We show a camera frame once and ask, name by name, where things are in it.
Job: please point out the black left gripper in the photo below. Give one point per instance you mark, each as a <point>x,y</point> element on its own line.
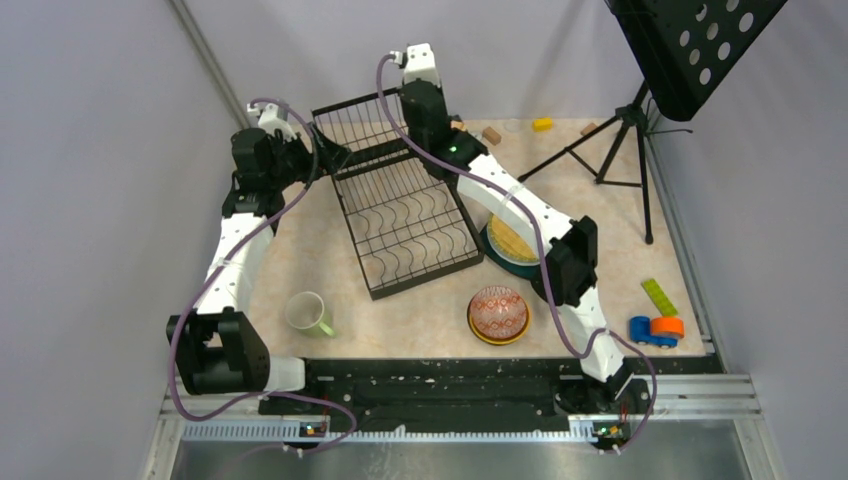
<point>330,154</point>

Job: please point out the black wire dish rack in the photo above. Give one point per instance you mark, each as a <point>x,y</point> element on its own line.
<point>407,228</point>

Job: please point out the yellow bamboo pattern plate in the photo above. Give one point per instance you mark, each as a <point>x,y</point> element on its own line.
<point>510,241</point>

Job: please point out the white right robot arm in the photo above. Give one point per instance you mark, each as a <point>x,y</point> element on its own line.
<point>566,248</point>

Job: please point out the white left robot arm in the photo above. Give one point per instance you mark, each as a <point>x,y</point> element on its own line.
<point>219,351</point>

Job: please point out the green white mug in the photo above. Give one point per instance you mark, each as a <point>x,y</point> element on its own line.
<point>307,313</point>

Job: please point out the small wooden block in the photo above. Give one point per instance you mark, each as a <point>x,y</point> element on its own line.
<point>492,136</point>

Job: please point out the clear round lid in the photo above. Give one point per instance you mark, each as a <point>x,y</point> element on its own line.
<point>513,125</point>

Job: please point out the white plate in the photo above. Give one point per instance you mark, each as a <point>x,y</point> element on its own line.
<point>500,253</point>

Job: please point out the yellow lego block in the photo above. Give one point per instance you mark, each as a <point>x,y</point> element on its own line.
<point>542,124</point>

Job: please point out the red patterned bowl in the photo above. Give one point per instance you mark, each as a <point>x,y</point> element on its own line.
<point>498,311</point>

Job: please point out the dark teal square plate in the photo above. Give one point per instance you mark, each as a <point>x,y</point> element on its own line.
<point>520,271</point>

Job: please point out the brown wooden block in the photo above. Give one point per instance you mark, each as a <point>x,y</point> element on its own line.
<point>588,129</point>

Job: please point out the yellow bowl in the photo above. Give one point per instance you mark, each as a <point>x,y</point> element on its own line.
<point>499,341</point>

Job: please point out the green lego brick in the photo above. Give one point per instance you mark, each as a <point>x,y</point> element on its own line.
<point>659,298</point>

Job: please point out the blue toy car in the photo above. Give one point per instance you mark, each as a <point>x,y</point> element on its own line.
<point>639,332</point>

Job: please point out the black music stand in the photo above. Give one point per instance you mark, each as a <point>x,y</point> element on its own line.
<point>684,50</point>

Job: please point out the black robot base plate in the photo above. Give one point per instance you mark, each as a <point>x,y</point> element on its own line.
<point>442,396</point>

